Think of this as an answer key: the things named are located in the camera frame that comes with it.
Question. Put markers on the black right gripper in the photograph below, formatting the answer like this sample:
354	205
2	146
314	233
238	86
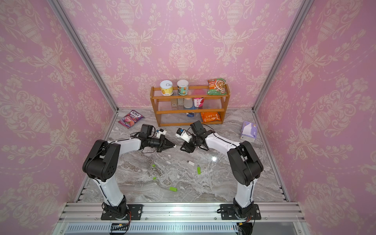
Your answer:
187	147

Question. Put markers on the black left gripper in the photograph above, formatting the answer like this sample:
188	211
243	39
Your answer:
163	140

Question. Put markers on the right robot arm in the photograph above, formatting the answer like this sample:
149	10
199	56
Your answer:
244	162

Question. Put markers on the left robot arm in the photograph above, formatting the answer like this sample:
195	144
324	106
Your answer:
101	165

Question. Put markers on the green usb drive front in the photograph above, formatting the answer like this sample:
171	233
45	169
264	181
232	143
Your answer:
173	189

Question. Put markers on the orange chips bag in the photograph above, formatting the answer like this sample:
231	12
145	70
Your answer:
210	116

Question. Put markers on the wooden shelf rack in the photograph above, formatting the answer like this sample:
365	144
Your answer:
177	110

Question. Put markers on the pink candy bag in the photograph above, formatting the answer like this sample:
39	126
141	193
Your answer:
130	119

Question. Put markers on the white bottle on shelf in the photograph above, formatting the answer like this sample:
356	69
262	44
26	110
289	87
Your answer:
188	103

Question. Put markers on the pink white cup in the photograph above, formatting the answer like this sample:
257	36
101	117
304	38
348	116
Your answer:
198	102

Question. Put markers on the yellow white can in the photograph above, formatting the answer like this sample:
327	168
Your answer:
166	88

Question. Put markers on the green white can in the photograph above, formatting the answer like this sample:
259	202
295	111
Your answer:
183	87

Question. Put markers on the purple tissue pack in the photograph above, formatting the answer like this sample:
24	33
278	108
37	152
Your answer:
249	132

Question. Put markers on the green red snack bag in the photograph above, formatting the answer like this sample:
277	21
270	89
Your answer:
217	87

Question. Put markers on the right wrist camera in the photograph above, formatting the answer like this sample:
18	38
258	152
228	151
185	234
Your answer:
196	129

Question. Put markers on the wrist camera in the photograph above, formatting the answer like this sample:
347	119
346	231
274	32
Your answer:
196	129
149	131

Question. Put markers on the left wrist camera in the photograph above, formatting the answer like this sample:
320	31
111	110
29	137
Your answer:
149	131

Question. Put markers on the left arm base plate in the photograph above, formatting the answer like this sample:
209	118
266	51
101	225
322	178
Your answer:
129	212

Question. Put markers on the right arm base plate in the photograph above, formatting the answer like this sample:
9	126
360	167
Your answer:
235	212

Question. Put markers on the aluminium front rail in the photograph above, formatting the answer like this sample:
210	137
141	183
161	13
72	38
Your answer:
185	212

